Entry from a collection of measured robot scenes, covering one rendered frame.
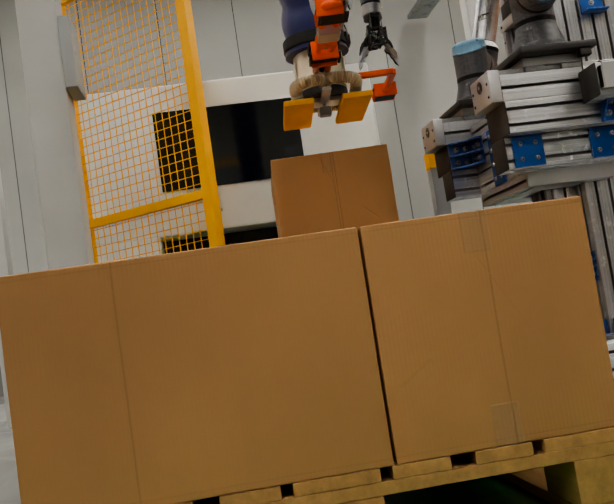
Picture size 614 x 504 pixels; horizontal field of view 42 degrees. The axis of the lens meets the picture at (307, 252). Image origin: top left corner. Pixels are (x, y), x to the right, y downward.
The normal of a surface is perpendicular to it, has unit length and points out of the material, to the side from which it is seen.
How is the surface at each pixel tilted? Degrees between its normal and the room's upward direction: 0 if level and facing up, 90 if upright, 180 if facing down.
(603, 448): 90
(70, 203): 90
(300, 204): 90
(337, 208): 90
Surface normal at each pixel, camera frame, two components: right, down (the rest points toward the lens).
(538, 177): 0.15, -0.11
